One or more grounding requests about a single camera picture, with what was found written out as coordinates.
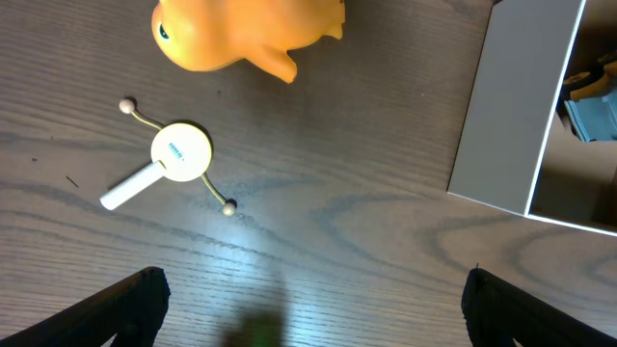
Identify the cream pellet drum toy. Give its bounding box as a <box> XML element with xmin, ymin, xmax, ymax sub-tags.
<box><xmin>99</xmin><ymin>98</ymin><xmax>236</xmax><ymax>216</ymax></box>

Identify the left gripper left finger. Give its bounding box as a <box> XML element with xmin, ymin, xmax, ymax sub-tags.
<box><xmin>1</xmin><ymin>266</ymin><xmax>171</xmax><ymax>347</ymax></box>

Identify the orange rubber animal toy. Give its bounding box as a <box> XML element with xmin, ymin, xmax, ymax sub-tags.
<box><xmin>151</xmin><ymin>0</ymin><xmax>345</xmax><ymax>84</ymax></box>

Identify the white cardboard box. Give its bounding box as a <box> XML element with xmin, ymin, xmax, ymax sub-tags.
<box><xmin>447</xmin><ymin>0</ymin><xmax>616</xmax><ymax>235</ymax></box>

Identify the yellow grey toy truck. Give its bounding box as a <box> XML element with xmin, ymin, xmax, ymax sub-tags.
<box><xmin>560</xmin><ymin>50</ymin><xmax>616</xmax><ymax>143</ymax></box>

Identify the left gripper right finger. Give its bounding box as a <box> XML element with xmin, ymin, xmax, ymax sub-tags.
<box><xmin>461</xmin><ymin>268</ymin><xmax>616</xmax><ymax>347</ymax></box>

